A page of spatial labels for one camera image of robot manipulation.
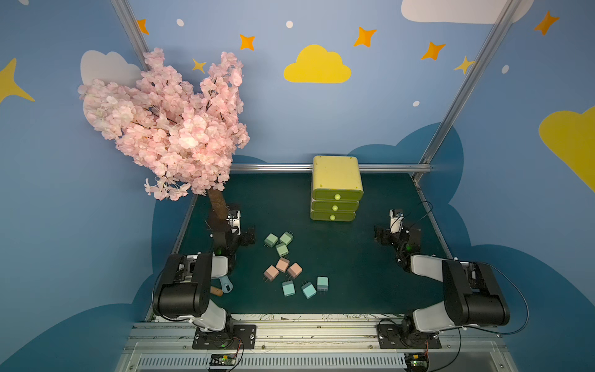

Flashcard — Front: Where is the left controller board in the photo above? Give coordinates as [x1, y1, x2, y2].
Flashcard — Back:
[209, 354, 236, 368]

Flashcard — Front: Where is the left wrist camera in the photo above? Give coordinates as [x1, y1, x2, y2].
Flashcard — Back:
[227, 209, 241, 234]

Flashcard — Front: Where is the pink plug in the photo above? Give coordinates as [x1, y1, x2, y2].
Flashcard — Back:
[275, 257, 290, 273]
[287, 263, 303, 280]
[263, 265, 280, 281]

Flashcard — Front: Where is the controller board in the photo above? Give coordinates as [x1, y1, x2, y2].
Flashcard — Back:
[404, 353, 429, 370]
[209, 354, 236, 368]

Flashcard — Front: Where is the blue plug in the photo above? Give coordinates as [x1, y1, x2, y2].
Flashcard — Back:
[316, 276, 329, 292]
[282, 281, 296, 297]
[302, 282, 317, 299]

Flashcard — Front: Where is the pink plug middle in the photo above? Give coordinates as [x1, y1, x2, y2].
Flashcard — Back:
[275, 257, 290, 273]

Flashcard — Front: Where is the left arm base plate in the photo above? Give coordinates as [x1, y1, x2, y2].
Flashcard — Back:
[192, 324, 257, 350]

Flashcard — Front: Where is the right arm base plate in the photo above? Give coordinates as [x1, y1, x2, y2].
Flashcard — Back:
[376, 322, 442, 350]

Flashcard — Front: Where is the pink cherry blossom tree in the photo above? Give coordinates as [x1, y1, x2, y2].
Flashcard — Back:
[78, 48, 249, 222]

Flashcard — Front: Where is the blue plug right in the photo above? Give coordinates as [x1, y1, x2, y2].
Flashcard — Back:
[316, 276, 329, 292]

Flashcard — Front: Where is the back aluminium rail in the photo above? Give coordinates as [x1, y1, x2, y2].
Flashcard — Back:
[231, 164, 432, 174]

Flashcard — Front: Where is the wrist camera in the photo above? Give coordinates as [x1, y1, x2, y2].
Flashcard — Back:
[227, 209, 241, 234]
[389, 209, 404, 234]

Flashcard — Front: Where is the blue plug left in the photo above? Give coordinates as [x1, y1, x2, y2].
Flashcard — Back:
[282, 281, 296, 297]

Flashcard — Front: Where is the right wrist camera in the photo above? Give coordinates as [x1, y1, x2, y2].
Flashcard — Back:
[389, 209, 404, 234]

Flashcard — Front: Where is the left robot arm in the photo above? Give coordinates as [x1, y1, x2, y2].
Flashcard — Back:
[152, 217, 256, 335]

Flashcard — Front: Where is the green plug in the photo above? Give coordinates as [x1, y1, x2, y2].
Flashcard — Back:
[264, 233, 279, 247]
[275, 243, 289, 257]
[279, 232, 294, 246]

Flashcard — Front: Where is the yellow green drawer cabinet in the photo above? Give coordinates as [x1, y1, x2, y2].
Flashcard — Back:
[310, 156, 364, 209]

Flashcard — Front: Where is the pink plug left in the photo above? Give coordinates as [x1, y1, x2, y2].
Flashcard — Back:
[263, 265, 280, 281]

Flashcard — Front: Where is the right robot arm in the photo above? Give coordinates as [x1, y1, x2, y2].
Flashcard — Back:
[374, 223, 511, 336]

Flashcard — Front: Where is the pink plug right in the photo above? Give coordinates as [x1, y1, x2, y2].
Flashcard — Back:
[287, 263, 303, 280]

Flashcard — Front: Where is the right controller board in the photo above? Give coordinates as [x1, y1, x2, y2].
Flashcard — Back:
[404, 353, 429, 370]

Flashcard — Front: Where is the blue plug middle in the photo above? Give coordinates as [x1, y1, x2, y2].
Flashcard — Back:
[302, 282, 317, 299]

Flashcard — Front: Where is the blue dustpan scoop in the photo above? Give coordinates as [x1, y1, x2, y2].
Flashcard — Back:
[218, 275, 233, 294]

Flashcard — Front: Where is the green yellow brush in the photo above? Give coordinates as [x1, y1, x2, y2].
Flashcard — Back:
[210, 286, 224, 297]

